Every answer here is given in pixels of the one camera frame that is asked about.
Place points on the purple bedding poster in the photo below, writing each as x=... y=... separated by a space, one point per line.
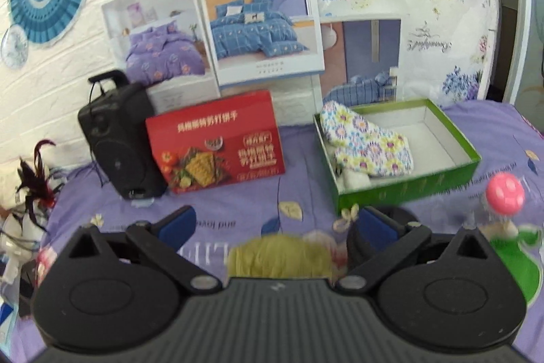
x=162 y=45

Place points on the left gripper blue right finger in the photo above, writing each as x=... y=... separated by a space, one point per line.
x=375 y=231

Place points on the black portable speaker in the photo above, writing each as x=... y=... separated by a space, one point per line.
x=114 y=125

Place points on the white floral packaged bedding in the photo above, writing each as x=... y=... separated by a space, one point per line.
x=445 y=45

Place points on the dark feather decoration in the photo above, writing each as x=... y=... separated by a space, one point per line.
x=35 y=180

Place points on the pink lid glass jar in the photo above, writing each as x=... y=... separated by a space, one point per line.
x=503 y=198

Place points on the green cardboard box tray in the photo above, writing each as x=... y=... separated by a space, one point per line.
x=444 y=158

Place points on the olive green fuzzy cloth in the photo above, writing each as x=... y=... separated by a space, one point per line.
x=280 y=256

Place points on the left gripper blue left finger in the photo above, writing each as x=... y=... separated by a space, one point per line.
x=177 y=228

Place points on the red snack box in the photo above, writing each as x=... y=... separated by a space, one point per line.
x=224 y=141

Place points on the blue door bedding poster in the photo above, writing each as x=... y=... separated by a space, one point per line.
x=361 y=59

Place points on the floral quilted oven mitt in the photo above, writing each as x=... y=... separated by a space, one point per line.
x=363 y=146

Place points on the purple floral bedsheet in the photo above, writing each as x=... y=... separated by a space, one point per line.
x=300 y=201

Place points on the small pale paper fan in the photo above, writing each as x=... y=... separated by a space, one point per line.
x=14 y=47

